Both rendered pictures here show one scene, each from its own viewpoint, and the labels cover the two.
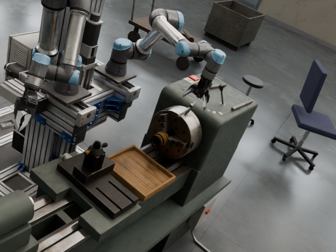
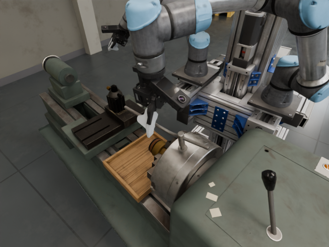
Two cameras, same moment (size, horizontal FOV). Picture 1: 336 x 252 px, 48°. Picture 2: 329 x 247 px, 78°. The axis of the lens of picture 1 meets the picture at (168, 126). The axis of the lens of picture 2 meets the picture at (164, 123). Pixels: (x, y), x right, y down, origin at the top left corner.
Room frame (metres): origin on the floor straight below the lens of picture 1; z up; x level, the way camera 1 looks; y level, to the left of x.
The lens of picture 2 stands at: (2.12, -0.56, 1.80)
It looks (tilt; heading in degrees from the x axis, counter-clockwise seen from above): 42 degrees down; 108
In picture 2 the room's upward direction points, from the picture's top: straight up
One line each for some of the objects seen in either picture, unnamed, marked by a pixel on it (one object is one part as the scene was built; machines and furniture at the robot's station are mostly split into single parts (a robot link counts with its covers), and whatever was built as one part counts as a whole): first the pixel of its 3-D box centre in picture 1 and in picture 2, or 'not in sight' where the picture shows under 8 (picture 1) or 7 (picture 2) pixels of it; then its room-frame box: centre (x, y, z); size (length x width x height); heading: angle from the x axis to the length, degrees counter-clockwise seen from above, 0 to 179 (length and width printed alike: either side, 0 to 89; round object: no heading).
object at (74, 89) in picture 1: (67, 81); (196, 64); (1.94, 0.64, 1.21); 0.15 x 0.15 x 0.10
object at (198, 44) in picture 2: (69, 63); (198, 45); (1.94, 0.65, 1.33); 0.13 x 0.12 x 0.14; 108
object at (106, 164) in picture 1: (94, 167); (121, 113); (1.56, 0.29, 1.00); 0.20 x 0.10 x 0.05; 153
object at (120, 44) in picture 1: (122, 49); (289, 70); (2.41, 0.47, 1.33); 0.13 x 0.12 x 0.14; 131
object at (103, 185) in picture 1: (96, 183); (110, 121); (1.51, 0.24, 0.95); 0.43 x 0.18 x 0.04; 63
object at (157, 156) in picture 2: (179, 142); (157, 170); (1.94, -0.10, 1.09); 0.12 x 0.11 x 0.05; 63
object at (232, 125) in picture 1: (203, 117); (282, 242); (2.42, -0.22, 1.06); 0.59 x 0.48 x 0.39; 153
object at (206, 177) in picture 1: (175, 182); not in sight; (2.41, -0.22, 0.43); 0.60 x 0.48 x 0.86; 153
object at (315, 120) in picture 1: (314, 116); not in sight; (4.40, -1.65, 0.58); 0.67 x 0.64 x 1.15; 74
